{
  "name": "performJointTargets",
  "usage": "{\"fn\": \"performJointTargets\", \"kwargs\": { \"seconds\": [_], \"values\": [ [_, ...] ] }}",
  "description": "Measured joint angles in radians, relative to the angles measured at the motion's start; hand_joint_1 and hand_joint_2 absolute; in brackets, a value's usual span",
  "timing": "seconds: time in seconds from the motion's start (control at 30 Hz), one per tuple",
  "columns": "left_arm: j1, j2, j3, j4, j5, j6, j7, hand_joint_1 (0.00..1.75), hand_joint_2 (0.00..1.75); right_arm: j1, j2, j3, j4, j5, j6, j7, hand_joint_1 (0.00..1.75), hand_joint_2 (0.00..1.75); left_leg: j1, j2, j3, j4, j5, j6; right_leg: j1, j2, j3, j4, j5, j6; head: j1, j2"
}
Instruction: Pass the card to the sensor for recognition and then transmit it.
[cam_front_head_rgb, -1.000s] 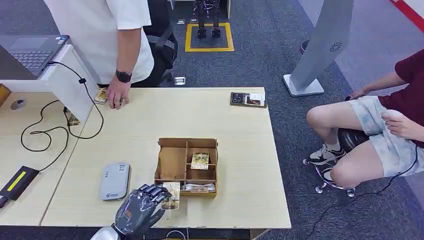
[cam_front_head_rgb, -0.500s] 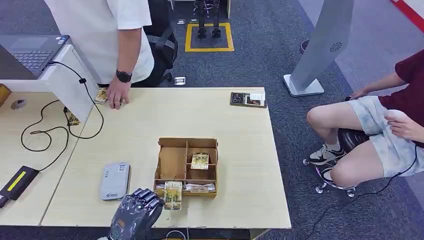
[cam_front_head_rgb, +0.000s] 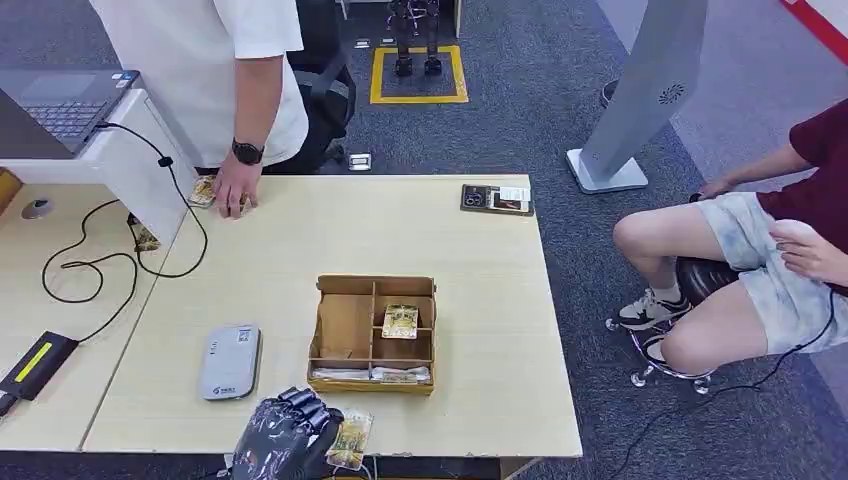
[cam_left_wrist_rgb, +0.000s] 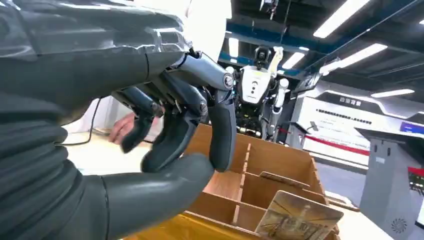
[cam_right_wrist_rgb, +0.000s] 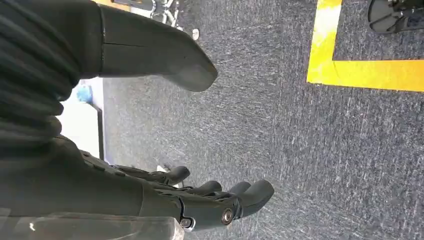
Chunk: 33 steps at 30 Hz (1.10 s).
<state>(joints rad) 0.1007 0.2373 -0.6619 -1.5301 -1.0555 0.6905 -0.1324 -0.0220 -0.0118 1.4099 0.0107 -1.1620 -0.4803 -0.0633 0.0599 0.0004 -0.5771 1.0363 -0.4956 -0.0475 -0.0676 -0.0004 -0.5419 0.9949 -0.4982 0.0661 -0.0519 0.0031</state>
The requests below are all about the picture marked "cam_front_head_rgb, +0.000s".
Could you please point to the person's hand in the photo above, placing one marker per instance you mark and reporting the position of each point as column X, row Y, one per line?
column 805, row 252
column 715, row 188
column 235, row 189

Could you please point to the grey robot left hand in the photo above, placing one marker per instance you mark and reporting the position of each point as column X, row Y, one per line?
column 281, row 437

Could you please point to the stack of gold cards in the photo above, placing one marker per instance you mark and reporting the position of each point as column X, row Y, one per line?
column 201, row 192

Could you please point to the gold printed card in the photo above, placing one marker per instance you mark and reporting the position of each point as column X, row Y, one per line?
column 352, row 440
column 400, row 322

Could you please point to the black wrist watch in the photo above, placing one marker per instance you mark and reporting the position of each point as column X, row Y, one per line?
column 247, row 153

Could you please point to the seated person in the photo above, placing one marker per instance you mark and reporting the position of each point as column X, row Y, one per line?
column 762, row 278

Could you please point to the grey white flat device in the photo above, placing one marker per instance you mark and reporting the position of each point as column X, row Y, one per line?
column 230, row 363

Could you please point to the brown chrome stool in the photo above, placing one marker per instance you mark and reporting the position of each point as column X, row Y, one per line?
column 702, row 278

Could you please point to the gold card packet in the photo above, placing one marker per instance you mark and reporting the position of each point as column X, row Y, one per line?
column 147, row 240

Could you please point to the white desk riser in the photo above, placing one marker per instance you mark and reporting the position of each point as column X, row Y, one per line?
column 132, row 166

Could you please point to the white card packets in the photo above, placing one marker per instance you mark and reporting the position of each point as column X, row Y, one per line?
column 371, row 375

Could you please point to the wooden card box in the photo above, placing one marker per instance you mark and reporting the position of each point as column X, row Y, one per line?
column 344, row 331

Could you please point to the person in white shirt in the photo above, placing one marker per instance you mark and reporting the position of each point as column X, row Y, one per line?
column 192, row 73

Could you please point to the grey kiosk stand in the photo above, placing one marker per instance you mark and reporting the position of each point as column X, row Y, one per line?
column 636, row 93

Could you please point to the black office chair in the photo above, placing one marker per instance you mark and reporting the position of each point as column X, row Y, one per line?
column 324, row 99

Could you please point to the silver floor socket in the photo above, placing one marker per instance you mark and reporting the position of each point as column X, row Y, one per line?
column 360, row 162
column 362, row 44

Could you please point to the white sneaker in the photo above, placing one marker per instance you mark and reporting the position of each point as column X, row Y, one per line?
column 652, row 311

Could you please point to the grey laptop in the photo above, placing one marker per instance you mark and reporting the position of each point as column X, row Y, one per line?
column 56, row 109

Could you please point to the grey round puck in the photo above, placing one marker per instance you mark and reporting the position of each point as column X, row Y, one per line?
column 37, row 208

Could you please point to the yellow floor tape square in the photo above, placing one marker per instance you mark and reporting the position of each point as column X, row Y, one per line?
column 418, row 99

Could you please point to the brown wooden box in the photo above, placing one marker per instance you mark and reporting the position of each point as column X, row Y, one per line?
column 8, row 189

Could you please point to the black robot legs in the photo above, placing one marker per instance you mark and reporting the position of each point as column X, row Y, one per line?
column 414, row 40

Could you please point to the black yellow power adapter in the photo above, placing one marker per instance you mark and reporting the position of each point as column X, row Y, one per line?
column 34, row 366

